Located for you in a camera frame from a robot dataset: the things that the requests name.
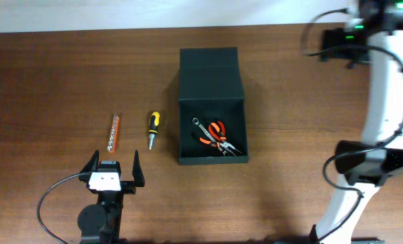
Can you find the black right camera cable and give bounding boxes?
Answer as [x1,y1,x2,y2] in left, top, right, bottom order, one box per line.
[299,8,351,57]

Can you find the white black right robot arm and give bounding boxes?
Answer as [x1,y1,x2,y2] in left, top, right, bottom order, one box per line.
[308,0,403,243]

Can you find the silver double ring wrench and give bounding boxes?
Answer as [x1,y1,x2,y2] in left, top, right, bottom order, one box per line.
[192,118,229,156]

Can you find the black camera cable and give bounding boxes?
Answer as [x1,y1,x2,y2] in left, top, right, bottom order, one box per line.
[36,172,87,244]
[299,8,351,57]

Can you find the black box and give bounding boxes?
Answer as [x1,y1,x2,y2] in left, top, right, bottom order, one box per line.
[178,47,249,165]

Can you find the yellow black stubby screwdriver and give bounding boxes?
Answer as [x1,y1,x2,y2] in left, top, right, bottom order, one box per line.
[148,111,161,150]

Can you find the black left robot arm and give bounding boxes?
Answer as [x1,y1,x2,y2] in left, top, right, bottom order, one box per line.
[77,150,145,244]

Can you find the orange socket bit rail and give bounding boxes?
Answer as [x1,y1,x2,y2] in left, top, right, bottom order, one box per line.
[107,114,120,153]

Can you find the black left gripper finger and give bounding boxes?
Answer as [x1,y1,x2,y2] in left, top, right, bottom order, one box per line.
[132,150,145,187]
[80,150,100,174]

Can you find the black left camera cable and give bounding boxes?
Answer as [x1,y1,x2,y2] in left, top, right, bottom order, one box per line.
[36,172,87,244]

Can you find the small red pliers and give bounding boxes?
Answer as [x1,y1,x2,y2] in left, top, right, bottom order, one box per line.
[208,121,227,142]

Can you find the orange black needle-nose pliers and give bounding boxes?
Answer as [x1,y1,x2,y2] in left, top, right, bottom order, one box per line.
[191,132,243,157]

